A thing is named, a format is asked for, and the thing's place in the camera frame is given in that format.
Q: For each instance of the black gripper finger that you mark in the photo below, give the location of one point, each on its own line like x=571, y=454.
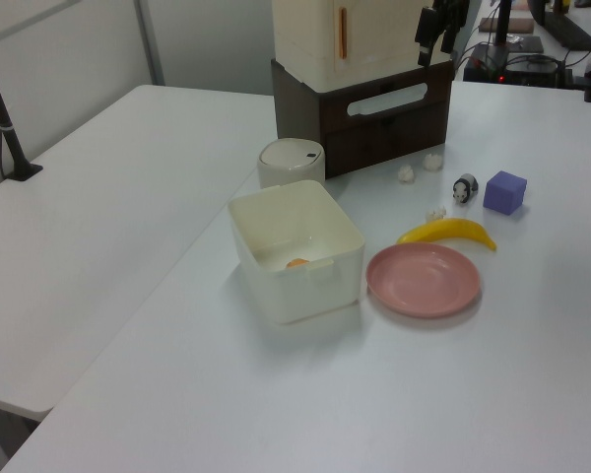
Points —
x=425, y=32
x=449, y=37

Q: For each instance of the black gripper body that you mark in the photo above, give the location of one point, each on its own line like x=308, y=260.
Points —
x=452, y=9

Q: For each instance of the purple cube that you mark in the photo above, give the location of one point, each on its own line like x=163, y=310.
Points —
x=503, y=194

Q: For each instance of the pink plate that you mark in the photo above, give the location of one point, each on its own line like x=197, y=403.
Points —
x=423, y=281

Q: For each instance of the black stand with base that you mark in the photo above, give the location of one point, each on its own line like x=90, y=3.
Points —
x=502, y=49

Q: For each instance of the black monitor stand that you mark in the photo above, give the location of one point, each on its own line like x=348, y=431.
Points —
x=566, y=29

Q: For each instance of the dark brown drawer cabinet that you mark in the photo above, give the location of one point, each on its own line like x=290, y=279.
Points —
x=374, y=140

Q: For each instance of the toy panda figure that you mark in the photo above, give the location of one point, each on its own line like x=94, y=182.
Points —
x=465, y=188

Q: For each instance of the small cream trash can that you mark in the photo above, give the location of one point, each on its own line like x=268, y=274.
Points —
x=288, y=160

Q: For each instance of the yellow toy banana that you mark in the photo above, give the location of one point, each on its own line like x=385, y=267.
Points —
x=448, y=230

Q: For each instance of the small orange item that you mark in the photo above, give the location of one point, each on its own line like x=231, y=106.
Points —
x=297, y=263

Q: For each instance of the open cream plastic bin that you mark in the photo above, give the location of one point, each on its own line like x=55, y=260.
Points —
x=300, y=295

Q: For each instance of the black clamped camera pole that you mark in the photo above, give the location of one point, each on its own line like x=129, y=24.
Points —
x=2, y=113

